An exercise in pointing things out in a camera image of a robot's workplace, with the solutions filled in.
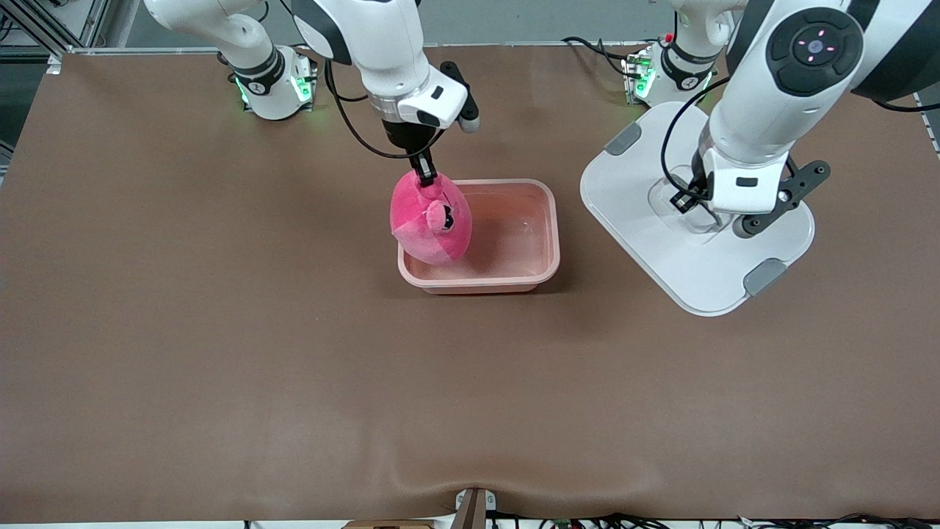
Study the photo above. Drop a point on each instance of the pink plush toy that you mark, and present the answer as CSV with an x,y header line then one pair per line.
x,y
418,228

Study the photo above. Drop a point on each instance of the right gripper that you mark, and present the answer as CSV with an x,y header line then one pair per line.
x,y
408,137

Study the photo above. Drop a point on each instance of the brown board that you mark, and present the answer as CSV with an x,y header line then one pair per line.
x,y
389,524

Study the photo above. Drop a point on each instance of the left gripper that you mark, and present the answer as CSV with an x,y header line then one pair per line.
x,y
698,169

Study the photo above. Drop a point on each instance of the pink plastic box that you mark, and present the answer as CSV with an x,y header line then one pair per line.
x,y
514,242

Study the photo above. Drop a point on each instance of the aluminium table edge rail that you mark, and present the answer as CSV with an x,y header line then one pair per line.
x,y
514,44

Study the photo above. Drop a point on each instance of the brown table mat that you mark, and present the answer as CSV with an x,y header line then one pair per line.
x,y
470,404

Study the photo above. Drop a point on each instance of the metal table clamp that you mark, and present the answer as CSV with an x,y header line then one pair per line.
x,y
474,510

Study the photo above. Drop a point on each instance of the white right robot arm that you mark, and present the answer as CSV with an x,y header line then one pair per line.
x,y
367,44

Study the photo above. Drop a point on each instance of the aluminium table side rail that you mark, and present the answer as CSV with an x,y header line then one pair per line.
x,y
929,125

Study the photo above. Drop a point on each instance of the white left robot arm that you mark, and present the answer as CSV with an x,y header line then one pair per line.
x,y
771,110

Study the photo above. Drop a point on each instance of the aluminium frame post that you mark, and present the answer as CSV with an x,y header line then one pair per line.
x,y
73,18

